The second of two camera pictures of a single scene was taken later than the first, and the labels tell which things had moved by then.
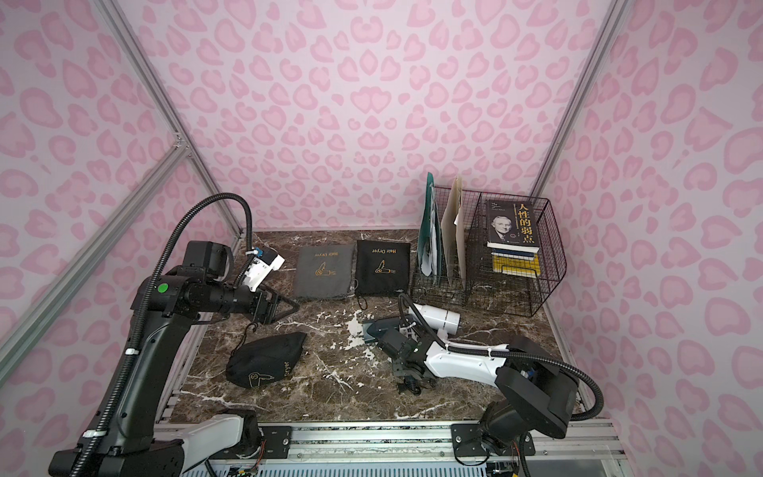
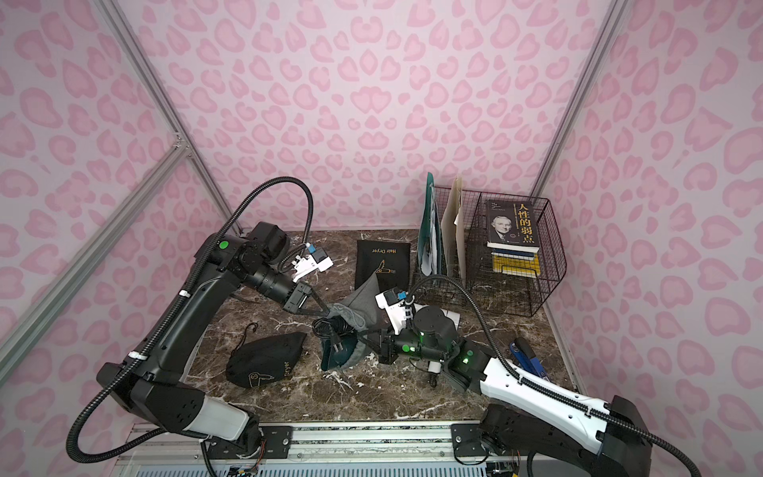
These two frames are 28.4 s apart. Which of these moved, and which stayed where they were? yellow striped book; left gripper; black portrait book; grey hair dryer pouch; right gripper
Moved: left gripper; grey hair dryer pouch; right gripper
Stayed: yellow striped book; black portrait book
